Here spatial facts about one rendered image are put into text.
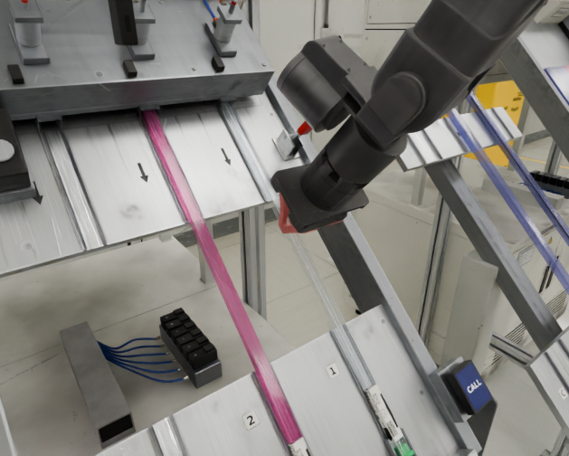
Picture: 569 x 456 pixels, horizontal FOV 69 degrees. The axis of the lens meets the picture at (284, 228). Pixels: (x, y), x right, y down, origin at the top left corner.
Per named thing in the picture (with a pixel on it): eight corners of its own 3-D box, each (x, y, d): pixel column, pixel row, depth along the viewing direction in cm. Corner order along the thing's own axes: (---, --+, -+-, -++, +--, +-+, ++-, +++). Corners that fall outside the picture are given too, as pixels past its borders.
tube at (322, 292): (406, 452, 46) (412, 453, 46) (398, 460, 46) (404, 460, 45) (224, 96, 58) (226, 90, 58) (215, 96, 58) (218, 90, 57)
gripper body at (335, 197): (266, 180, 45) (296, 139, 39) (336, 164, 50) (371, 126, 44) (293, 232, 43) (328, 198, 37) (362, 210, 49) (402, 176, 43)
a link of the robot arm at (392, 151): (393, 158, 34) (425, 134, 37) (338, 96, 35) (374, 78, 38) (348, 199, 40) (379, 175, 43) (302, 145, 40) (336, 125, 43)
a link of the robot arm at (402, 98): (431, 100, 28) (471, 76, 34) (324, -19, 29) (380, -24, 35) (334, 194, 37) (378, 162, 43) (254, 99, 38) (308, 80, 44)
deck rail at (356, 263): (445, 449, 54) (482, 449, 49) (436, 457, 53) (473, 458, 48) (225, 38, 71) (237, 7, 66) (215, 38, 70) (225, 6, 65)
